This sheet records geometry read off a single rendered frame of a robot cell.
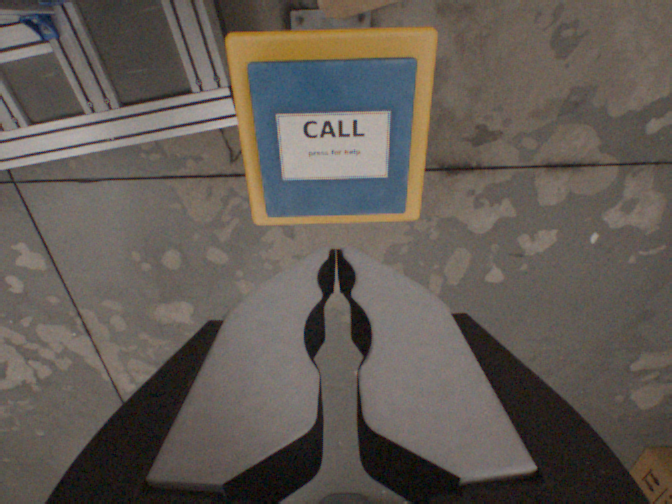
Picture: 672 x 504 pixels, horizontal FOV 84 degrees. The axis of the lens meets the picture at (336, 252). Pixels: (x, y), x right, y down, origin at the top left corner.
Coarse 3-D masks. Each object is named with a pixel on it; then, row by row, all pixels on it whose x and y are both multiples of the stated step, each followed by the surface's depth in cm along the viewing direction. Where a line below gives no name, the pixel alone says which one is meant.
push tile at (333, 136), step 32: (256, 64) 22; (288, 64) 22; (320, 64) 22; (352, 64) 22; (384, 64) 22; (416, 64) 22; (256, 96) 22; (288, 96) 22; (320, 96) 22; (352, 96) 22; (384, 96) 22; (256, 128) 23; (288, 128) 23; (320, 128) 23; (352, 128) 23; (384, 128) 23; (288, 160) 24; (320, 160) 24; (352, 160) 24; (384, 160) 24; (288, 192) 26; (320, 192) 26; (352, 192) 26; (384, 192) 26
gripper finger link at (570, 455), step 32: (480, 352) 8; (512, 384) 7; (544, 384) 7; (512, 416) 7; (544, 416) 7; (576, 416) 7; (544, 448) 6; (576, 448) 6; (608, 448) 6; (512, 480) 6; (544, 480) 6; (576, 480) 6; (608, 480) 6
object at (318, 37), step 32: (256, 32) 22; (288, 32) 22; (320, 32) 22; (352, 32) 22; (384, 32) 22; (416, 32) 22; (416, 96) 24; (416, 128) 25; (256, 160) 26; (416, 160) 26; (256, 192) 27; (416, 192) 28
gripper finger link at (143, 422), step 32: (192, 352) 8; (160, 384) 8; (128, 416) 7; (160, 416) 7; (96, 448) 6; (128, 448) 6; (160, 448) 6; (64, 480) 6; (96, 480) 6; (128, 480) 6
